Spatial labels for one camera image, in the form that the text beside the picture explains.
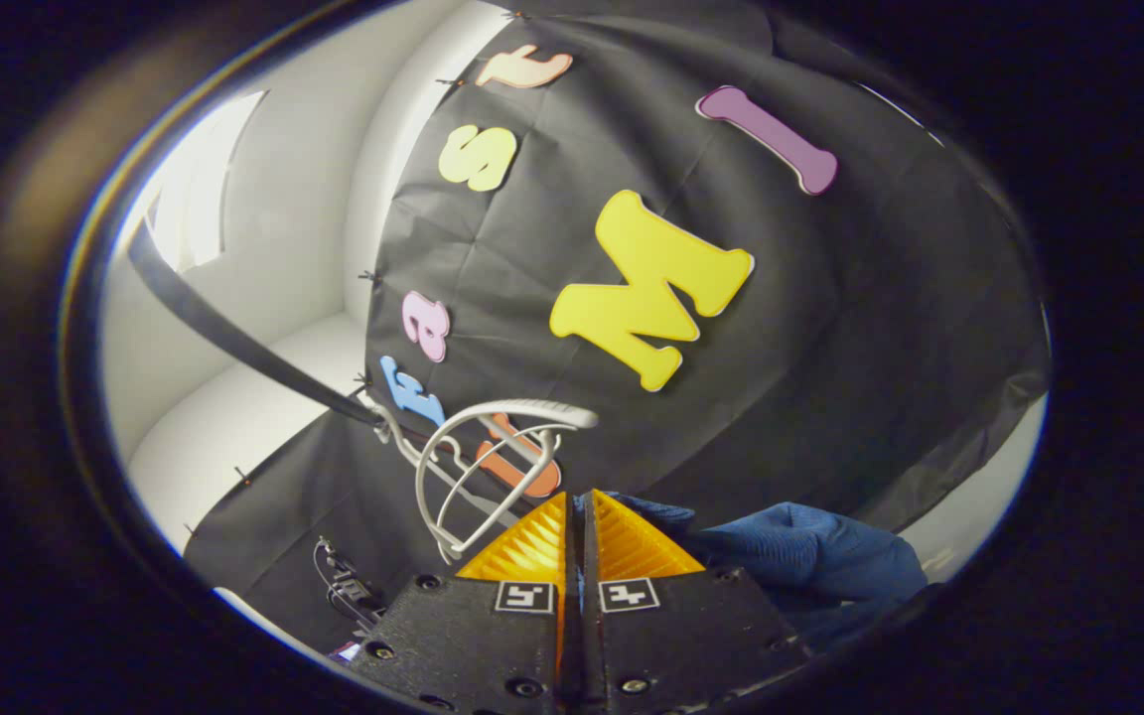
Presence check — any blue shirt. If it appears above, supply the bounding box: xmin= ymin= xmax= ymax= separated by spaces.
xmin=577 ymin=492 xmax=930 ymax=651

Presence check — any large ceiling light panel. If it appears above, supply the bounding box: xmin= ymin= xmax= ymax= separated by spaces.
xmin=148 ymin=89 xmax=267 ymax=274

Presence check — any black backdrop cloth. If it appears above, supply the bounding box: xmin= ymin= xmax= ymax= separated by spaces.
xmin=183 ymin=0 xmax=1052 ymax=656

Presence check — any white clothes hanger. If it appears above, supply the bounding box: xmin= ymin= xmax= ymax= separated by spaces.
xmin=373 ymin=402 xmax=581 ymax=537
xmin=413 ymin=397 xmax=600 ymax=565

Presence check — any black clothes rack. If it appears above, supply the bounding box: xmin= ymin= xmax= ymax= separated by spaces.
xmin=125 ymin=223 xmax=386 ymax=430

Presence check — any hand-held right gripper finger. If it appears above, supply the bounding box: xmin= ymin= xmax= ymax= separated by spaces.
xmin=349 ymin=492 xmax=574 ymax=715
xmin=580 ymin=489 xmax=813 ymax=715

